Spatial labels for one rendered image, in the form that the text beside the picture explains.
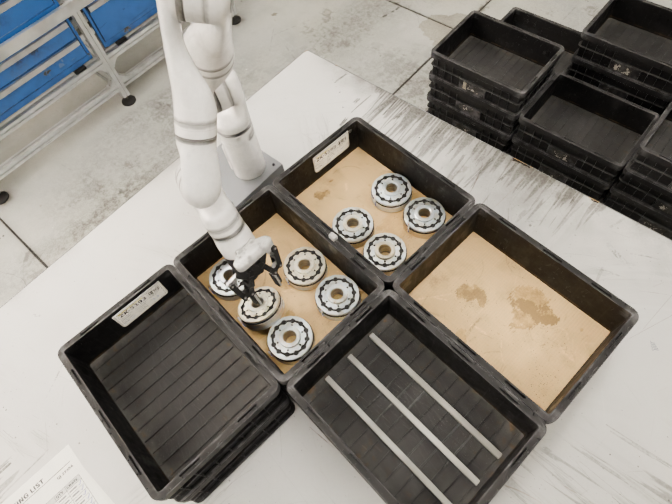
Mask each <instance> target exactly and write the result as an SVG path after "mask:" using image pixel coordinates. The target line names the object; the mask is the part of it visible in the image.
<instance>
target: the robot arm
mask: <svg viewBox="0 0 672 504"><path fill-rule="evenodd" d="M156 4H157V11H158V17H159V23H160V29H161V35H162V41H163V47H164V53H165V58H166V64H167V69H168V74H169V79H170V85H171V91H172V99H173V111H174V128H175V140H176V145H177V148H178V151H179V154H180V164H179V165H178V167H177V169H176V172H175V179H176V183H177V185H178V188H179V190H180V192H181V194H182V197H183V198H184V200H185V201H186V202H187V203H188V204H189V205H191V206H193V207H194V208H195V209H196V211H197V213H198V214H199V217H200V219H201V221H202V223H203V225H204V227H205V228H206V230H207V231H208V233H209V234H210V236H211V237H212V239H213V240H214V242H215V244H216V246H217V248H218V250H219V251H220V252H221V254H222V255H223V257H224V258H225V260H226V261H227V263H228V264H229V266H230V267H231V268H232V271H233V276H232V277H231V279H230V280H229V281H228V280H226V281H224V285H225V286H226V287H228V288H229V289H230V290H231V291H232V292H234V293H235V294H236V295H237V296H239V297H240V298H241V299H243V300H246V299H247V298H248V297H249V298H250V299H251V300H252V302H253V303H255V304H256V305H258V304H259V305H261V304H263V302H262V301H261V300H260V298H259V297H258V295H257V294H256V293H255V290H254V286H255V281H254V280H255V279H256V278H257V277H258V276H259V275H260V274H262V273H263V272H264V270H266V271H268V272H269V275H270V277H271V278H272V280H273V281H274V283H275V284H276V285H278V286H279V287H280V286H281V285H282V284H281V282H282V279H281V277H280V276H279V274H278V269H279V268H281V267H282V261H281V258H280V255H279V251H278V248H277V246H276V245H274V244H273V241H272V239H271V238H270V237H269V236H261V237H259V238H255V237H254V235H253V233H252V232H251V230H250V228H249V227H248V226H247V224H246V223H245V222H244V221H243V219H242V217H241V216H240V214H239V213H238V211H237V209H236V208H235V206H234V205H233V204H232V202H231V201H230V200H229V199H228V197H227V196H226V194H225V192H224V190H223V188H222V186H221V172H220V165H219V158H218V153H217V133H218V135H219V138H220V140H221V142H222V149H223V151H224V154H225V156H226V158H227V161H228V163H229V165H230V168H231V169H233V171H234V173H235V175H236V176H237V177H238V178H240V179H243V180H251V179H255V178H257V177H259V176H260V175H261V174H262V173H263V172H264V170H265V166H266V164H265V160H264V157H263V154H262V151H261V148H260V145H259V142H258V139H257V136H256V133H255V130H254V127H253V124H252V121H251V118H250V114H249V111H248V107H247V104H246V100H245V96H244V92H243V87H242V85H241V82H240V80H239V76H238V75H237V73H236V72H235V70H234V69H233V66H234V43H233V34H232V16H233V5H234V0H156ZM181 22H192V24H191V25H190V26H189V27H188V29H187V30H186V32H185V35H184V37H183V33H182V27H181ZM267 254H269V255H270V258H271V261H272V265H271V266H269V265H267V264H266V256H267ZM238 279H240V280H242V283H243V285H244V290H243V291H241V290H240V289H239V288H237V287H238V283H237V280H238Z"/></svg>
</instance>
